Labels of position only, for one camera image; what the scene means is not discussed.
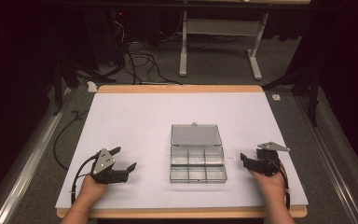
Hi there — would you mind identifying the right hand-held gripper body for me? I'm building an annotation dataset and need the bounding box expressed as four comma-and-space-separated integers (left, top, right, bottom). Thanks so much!
251, 141, 291, 177

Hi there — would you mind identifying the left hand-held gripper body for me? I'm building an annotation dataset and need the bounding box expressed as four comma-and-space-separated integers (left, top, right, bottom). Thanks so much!
89, 147, 131, 185

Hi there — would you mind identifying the clear plastic compartment box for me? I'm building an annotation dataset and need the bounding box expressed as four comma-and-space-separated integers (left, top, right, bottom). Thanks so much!
169, 122, 228, 184

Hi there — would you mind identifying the person's right hand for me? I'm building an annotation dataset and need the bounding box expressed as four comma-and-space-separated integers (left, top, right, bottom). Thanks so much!
248, 169, 287, 202

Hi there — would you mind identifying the person's left hand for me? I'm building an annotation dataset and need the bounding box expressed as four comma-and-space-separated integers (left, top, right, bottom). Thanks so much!
79, 174, 108, 203

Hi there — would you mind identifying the white table sheet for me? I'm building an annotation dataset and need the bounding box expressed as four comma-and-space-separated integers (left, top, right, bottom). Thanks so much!
54, 91, 310, 210

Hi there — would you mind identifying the small white floor object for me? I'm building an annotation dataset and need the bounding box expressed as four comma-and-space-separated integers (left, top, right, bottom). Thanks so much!
86, 80, 99, 93

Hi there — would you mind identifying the black metal stand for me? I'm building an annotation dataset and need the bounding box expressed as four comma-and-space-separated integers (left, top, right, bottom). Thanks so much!
261, 65, 322, 128
52, 58, 117, 117

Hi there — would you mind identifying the dark computer case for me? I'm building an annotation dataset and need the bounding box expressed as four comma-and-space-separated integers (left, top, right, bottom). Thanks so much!
83, 8, 127, 67

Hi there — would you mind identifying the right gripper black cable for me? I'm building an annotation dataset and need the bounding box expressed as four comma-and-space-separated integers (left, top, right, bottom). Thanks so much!
269, 157, 292, 211

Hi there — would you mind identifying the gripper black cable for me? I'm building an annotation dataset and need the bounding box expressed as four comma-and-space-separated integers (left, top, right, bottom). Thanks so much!
70, 155, 100, 205
269, 157, 292, 211

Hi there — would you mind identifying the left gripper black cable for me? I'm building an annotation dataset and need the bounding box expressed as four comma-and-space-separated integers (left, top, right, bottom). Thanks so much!
70, 155, 100, 205

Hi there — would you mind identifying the black floor cable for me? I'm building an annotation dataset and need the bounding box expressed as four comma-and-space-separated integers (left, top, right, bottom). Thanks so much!
52, 109, 89, 172

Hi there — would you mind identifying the aluminium rail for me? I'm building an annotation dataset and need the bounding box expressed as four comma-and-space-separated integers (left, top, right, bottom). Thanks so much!
294, 95, 358, 224
0, 86, 73, 224

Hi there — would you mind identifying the tangle of black floor cables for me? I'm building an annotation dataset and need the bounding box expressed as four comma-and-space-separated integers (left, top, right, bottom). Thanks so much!
106, 18, 184, 86

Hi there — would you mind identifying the white metal desk frame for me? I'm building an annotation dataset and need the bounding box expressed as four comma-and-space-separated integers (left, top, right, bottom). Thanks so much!
178, 10, 270, 81

